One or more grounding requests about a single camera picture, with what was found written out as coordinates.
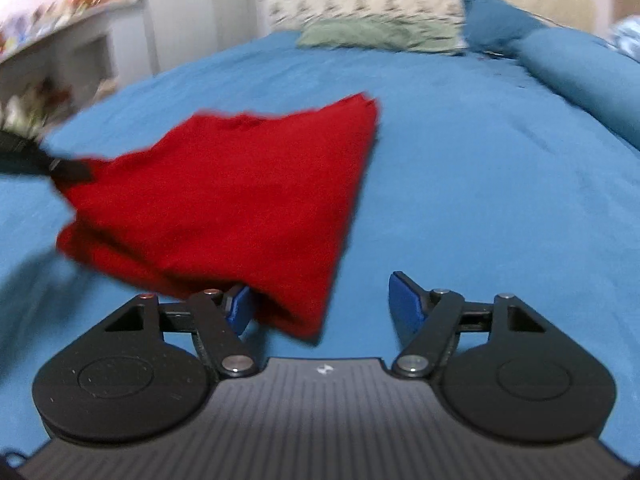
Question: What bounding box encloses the red knit sweater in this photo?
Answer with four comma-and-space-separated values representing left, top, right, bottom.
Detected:
56, 93, 378, 339

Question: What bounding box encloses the white shelf desk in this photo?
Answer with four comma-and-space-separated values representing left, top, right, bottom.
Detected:
1, 1, 153, 139

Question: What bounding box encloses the blue bed sheet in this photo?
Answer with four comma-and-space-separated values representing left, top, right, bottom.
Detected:
1, 32, 639, 479

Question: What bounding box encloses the white grey wardrobe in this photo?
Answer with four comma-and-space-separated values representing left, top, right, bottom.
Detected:
144, 0, 259, 74

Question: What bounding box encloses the green pillow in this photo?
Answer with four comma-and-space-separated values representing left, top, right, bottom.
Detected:
296, 15, 466, 55

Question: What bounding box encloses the rolled blue duvet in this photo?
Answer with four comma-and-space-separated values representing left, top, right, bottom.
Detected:
518, 27, 639, 148

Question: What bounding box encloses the blue pillow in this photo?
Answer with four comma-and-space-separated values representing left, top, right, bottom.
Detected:
461, 0, 547, 58

